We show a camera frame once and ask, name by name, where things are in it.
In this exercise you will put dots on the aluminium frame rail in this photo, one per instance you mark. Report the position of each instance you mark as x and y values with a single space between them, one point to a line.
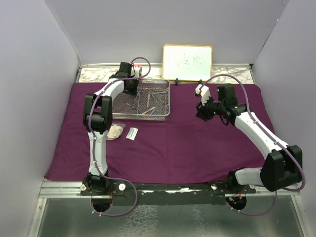
52 189

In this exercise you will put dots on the white gauze bag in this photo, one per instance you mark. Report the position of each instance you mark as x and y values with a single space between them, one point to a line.
115 131

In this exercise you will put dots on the steel tweezers front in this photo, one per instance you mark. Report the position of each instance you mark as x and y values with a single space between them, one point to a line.
149 110

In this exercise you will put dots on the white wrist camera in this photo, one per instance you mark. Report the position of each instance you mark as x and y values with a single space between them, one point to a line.
203 92
137 69

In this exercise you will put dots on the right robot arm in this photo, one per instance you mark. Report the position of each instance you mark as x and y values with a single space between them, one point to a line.
283 163

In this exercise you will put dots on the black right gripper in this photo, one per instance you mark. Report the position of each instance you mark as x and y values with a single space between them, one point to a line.
202 111

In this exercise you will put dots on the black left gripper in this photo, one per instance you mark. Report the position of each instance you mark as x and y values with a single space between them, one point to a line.
133 92

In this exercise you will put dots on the yellow framed whiteboard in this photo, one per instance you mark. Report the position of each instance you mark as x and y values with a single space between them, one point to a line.
187 62

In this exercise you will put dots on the steel forceps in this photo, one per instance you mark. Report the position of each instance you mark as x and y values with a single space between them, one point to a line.
136 100

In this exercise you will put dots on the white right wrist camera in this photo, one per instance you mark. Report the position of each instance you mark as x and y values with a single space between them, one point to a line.
203 92

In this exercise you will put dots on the metal mesh tray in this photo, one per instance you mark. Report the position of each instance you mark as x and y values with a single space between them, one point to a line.
162 111

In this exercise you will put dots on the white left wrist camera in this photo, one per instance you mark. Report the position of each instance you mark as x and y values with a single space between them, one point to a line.
137 69

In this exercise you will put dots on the steel clamp right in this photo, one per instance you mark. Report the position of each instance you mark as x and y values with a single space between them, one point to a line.
160 97

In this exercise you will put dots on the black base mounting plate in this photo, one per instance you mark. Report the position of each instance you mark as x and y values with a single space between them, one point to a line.
128 197

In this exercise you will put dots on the purple cloth wrap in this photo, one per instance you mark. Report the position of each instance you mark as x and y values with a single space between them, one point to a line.
182 149

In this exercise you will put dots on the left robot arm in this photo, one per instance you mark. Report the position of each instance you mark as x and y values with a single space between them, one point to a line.
98 118

